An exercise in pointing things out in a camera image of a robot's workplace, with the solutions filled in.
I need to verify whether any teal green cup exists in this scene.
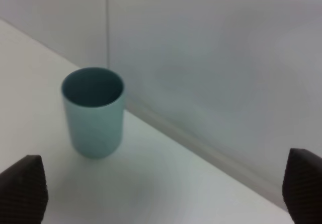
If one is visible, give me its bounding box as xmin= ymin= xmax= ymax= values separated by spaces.
xmin=61 ymin=67 xmax=125 ymax=159

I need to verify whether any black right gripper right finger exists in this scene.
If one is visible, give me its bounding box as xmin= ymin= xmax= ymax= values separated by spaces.
xmin=282 ymin=148 xmax=321 ymax=223

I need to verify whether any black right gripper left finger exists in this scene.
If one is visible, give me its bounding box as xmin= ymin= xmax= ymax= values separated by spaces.
xmin=1 ymin=155 xmax=49 ymax=223

